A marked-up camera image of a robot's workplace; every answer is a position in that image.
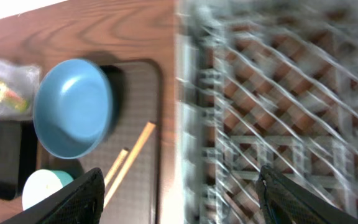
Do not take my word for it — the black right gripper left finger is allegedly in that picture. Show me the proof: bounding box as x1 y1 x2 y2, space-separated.
3 167 105 224

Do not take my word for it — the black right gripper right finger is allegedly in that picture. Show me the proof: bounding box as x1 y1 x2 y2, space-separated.
256 166 358 224

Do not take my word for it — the light blue food bowl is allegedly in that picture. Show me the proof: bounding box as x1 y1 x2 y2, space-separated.
22 169 73 210

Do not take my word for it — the dark blue plate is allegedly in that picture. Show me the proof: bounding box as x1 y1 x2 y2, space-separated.
33 58 116 159

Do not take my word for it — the short wooden chopstick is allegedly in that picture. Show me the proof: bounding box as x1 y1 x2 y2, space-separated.
103 122 155 208

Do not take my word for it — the yellow green snack wrapper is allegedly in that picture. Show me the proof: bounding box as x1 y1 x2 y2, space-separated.
0 68 29 113

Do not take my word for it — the long wooden chopstick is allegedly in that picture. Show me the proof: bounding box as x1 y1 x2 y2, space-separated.
104 149 129 187

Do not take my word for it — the grey dishwasher rack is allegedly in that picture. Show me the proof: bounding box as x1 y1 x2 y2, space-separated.
175 1 358 223

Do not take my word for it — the brown serving tray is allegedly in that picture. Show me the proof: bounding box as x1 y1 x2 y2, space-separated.
42 60 160 223

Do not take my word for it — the black rectangular tray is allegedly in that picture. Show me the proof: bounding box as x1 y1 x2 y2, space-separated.
0 121 38 200

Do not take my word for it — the clear plastic bin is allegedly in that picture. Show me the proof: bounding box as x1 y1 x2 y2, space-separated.
0 58 42 121

